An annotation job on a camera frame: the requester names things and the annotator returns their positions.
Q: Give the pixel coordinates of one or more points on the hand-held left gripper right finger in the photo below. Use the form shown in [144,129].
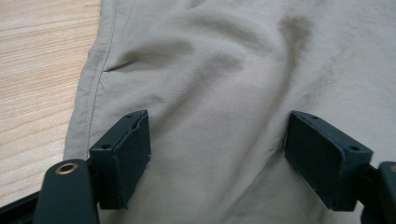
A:
[323,161]

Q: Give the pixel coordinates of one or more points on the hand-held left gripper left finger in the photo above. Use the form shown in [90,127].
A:
[120,161]

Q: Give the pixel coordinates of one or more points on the beige pants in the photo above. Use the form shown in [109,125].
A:
[218,77]

